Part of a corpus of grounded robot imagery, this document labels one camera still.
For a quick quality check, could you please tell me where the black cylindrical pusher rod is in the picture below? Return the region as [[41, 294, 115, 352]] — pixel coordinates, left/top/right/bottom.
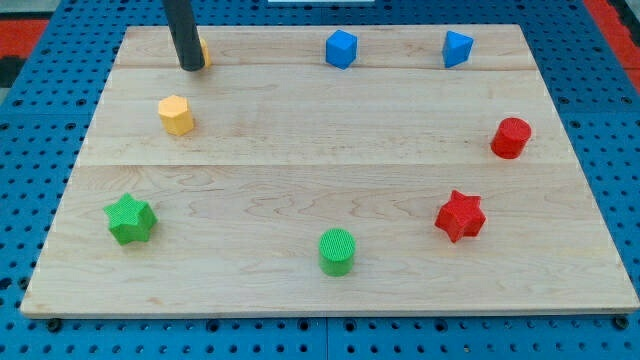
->
[[162, 0, 205, 71]]

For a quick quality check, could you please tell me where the yellow block behind rod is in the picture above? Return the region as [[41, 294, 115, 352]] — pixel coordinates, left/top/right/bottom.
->
[[199, 37, 212, 68]]

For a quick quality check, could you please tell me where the yellow hexagon block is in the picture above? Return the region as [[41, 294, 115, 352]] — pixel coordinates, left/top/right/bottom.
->
[[158, 95, 195, 136]]

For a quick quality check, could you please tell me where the wooden board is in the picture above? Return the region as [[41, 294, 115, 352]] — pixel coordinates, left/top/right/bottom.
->
[[20, 24, 639, 319]]

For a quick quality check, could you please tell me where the blue cube block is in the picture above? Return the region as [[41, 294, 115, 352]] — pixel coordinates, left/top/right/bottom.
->
[[325, 29, 358, 70]]

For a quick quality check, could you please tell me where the green star block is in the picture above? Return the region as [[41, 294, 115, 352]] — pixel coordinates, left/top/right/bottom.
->
[[103, 193, 157, 246]]

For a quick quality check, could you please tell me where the blue triangle block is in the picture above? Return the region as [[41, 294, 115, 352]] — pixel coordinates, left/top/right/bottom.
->
[[442, 31, 474, 68]]

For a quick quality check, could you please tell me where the green cylinder block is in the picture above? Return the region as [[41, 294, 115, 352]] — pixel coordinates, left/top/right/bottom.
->
[[318, 228, 356, 277]]

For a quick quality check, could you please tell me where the red star block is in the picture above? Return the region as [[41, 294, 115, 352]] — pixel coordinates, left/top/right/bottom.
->
[[434, 190, 486, 243]]

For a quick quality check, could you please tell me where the red cylinder block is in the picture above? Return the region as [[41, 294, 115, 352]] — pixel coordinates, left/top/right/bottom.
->
[[490, 117, 532, 159]]

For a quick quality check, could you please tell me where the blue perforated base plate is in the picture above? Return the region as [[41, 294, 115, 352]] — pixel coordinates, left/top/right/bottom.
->
[[1, 0, 639, 359]]

